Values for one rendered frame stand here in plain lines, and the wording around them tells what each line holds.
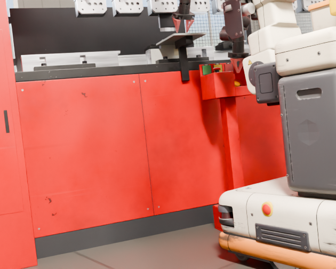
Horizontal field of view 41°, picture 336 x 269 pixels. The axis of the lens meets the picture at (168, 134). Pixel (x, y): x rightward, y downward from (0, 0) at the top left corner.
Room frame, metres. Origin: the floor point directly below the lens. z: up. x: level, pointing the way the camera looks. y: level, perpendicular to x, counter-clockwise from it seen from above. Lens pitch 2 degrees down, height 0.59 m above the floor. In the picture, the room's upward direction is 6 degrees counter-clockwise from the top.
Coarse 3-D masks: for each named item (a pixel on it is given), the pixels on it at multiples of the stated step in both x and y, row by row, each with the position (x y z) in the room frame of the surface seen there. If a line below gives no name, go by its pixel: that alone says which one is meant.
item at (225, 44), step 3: (222, 42) 2.85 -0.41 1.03; (225, 42) 2.84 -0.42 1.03; (228, 42) 2.85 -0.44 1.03; (231, 42) 2.86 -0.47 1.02; (216, 45) 2.91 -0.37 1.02; (219, 45) 2.87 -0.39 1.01; (222, 45) 2.83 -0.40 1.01; (225, 45) 2.83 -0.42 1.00; (228, 45) 2.84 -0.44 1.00; (231, 45) 2.81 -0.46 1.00; (216, 48) 2.91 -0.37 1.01; (219, 48) 2.87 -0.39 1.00; (222, 48) 2.83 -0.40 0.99; (225, 48) 2.83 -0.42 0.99; (228, 48) 2.84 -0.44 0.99; (231, 48) 2.85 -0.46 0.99
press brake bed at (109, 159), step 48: (48, 96) 2.11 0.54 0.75; (96, 96) 2.19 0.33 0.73; (144, 96) 2.28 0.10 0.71; (192, 96) 2.37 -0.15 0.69; (48, 144) 2.10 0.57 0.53; (96, 144) 2.18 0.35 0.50; (144, 144) 2.27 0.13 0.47; (192, 144) 2.36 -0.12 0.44; (240, 144) 2.47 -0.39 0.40; (48, 192) 2.09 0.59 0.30; (96, 192) 2.17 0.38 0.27; (144, 192) 2.26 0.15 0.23; (192, 192) 2.35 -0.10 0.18; (48, 240) 2.08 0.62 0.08; (96, 240) 2.17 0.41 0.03
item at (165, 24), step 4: (160, 16) 2.48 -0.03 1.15; (164, 16) 2.49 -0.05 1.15; (168, 16) 2.49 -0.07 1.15; (160, 20) 2.48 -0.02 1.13; (164, 20) 2.49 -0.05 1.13; (168, 20) 2.49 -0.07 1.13; (172, 20) 2.50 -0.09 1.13; (160, 24) 2.48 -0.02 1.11; (164, 24) 2.48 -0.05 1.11; (168, 24) 2.49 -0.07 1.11; (172, 24) 2.50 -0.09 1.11; (160, 28) 2.48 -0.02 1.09; (164, 28) 2.49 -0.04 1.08; (168, 28) 2.50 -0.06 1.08; (172, 28) 2.51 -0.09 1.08
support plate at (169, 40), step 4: (172, 36) 2.23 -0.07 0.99; (176, 36) 2.25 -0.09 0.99; (180, 36) 2.26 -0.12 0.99; (184, 36) 2.27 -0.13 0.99; (196, 36) 2.31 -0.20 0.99; (200, 36) 2.32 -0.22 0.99; (164, 40) 2.33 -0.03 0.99; (168, 40) 2.33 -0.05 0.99; (172, 40) 2.34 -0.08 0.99; (176, 40) 2.35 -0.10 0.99; (156, 44) 2.45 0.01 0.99; (160, 44) 2.44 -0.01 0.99; (164, 44) 2.45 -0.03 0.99; (168, 44) 2.46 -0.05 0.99; (172, 44) 2.48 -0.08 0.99
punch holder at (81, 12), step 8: (80, 0) 2.29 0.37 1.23; (88, 0) 2.30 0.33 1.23; (96, 0) 2.32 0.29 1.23; (104, 0) 2.33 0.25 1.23; (80, 8) 2.29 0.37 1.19; (88, 8) 2.30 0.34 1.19; (96, 8) 2.32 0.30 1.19; (104, 8) 2.33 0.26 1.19; (80, 16) 2.34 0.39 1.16; (88, 16) 2.36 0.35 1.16; (96, 16) 2.38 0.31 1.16
